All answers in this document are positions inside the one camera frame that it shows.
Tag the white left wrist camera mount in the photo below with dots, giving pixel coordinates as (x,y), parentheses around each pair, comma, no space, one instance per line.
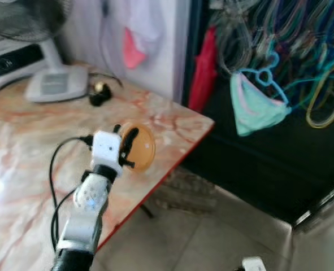
(105,147)

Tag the teal underwear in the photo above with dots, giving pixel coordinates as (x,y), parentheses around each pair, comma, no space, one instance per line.
(254,113)

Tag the yellow clothes hanger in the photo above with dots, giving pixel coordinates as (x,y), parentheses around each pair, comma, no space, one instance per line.
(313,116)

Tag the metal door sill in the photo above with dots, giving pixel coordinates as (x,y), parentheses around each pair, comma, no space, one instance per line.
(322,203)

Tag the pink hanging cloth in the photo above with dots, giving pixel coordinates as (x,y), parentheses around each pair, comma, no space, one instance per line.
(133,55)

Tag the blue clothes hanger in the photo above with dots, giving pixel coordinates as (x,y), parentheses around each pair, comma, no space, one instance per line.
(274,87)

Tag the patterned door mat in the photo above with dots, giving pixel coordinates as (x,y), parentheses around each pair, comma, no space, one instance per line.
(183,192)

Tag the small black gold object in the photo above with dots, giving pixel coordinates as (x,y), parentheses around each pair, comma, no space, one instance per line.
(100,95)

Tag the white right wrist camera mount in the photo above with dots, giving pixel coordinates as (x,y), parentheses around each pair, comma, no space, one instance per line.
(254,264)

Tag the teal clothes hanger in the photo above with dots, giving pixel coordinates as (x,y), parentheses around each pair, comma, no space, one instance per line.
(319,78)

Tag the white hanging cloth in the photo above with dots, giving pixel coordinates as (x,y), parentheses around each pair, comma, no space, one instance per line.
(150,25)

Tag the black table leg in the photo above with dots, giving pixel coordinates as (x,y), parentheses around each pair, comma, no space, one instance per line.
(146,210)

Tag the red hanging cloth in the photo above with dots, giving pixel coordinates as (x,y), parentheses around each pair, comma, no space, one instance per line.
(203,73)

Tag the white appliance black panel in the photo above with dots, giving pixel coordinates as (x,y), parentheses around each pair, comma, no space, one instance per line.
(8,65)

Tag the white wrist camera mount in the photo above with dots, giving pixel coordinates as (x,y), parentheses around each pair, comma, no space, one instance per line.
(105,147)
(254,264)

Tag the orange round container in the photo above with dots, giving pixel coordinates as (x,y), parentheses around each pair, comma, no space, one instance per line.
(144,148)

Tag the grey standing fan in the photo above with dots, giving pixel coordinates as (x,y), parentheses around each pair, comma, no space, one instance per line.
(56,83)

